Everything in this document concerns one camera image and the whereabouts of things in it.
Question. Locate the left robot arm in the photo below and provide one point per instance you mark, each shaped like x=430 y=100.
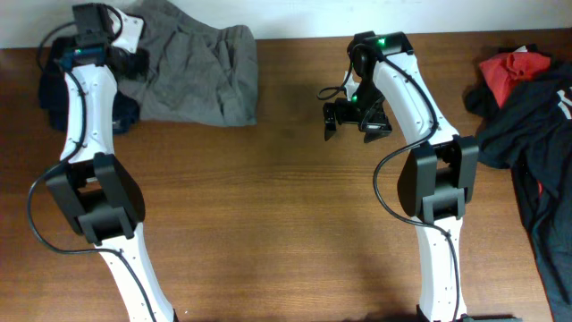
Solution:
x=98 y=197

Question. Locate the grey shorts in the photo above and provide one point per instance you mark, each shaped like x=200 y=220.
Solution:
x=196 y=73

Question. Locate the black printed t-shirt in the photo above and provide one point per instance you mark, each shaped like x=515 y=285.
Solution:
x=531 y=136

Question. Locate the red garment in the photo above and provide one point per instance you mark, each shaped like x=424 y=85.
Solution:
x=503 y=72

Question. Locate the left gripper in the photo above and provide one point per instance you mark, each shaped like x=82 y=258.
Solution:
x=141 y=56

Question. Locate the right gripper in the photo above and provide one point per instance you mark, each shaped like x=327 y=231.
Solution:
x=378 y=123

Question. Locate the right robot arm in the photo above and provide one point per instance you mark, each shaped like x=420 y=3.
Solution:
x=438 y=177

